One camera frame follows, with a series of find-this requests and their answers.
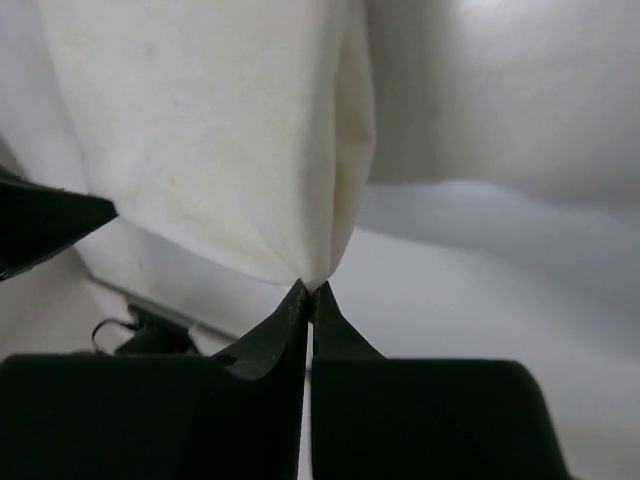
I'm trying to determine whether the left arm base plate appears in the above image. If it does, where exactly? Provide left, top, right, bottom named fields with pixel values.
left=91, top=304, right=200, bottom=355

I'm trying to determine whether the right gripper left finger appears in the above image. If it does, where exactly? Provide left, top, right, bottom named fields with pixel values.
left=1, top=284, right=306, bottom=479

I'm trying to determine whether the white t shirt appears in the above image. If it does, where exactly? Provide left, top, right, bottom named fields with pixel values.
left=38, top=1, right=376, bottom=288

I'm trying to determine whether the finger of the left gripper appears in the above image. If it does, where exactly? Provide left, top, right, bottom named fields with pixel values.
left=0, top=168, right=117, bottom=280

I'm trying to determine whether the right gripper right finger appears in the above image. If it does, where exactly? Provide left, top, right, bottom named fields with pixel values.
left=311, top=285, right=570, bottom=479

